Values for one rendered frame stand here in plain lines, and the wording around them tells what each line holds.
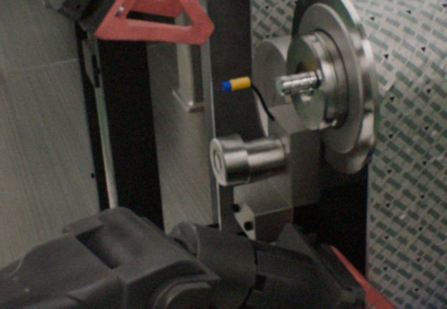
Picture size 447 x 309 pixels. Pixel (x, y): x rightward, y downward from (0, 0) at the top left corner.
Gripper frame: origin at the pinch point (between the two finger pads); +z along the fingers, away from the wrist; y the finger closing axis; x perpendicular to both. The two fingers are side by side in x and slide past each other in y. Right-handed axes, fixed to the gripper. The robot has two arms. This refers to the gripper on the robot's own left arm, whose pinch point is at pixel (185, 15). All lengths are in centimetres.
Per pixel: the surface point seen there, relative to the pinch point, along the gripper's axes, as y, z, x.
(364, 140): 4.0, 15.3, -0.5
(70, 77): -92, 29, -30
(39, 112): -81, 24, -35
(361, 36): 3.0, 10.5, 5.5
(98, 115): -43, 17, -21
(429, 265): 4.0, 27.8, -6.3
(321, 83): 1.0, 11.4, 1.1
